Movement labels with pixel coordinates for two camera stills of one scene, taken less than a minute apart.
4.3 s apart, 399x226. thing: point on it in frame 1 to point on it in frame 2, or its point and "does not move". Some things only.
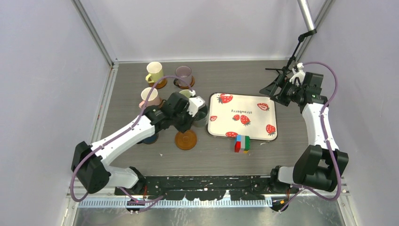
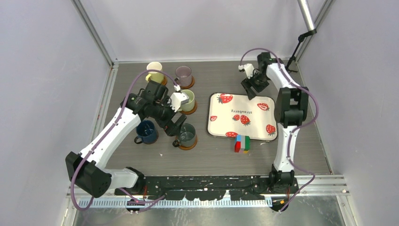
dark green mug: x=201 y=118 to x=187 y=137
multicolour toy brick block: x=242 y=144 does not move
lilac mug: x=184 y=72 does not move
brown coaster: x=193 y=83 does not move
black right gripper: x=271 y=90 to x=247 y=85
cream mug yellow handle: x=156 y=71 does not move
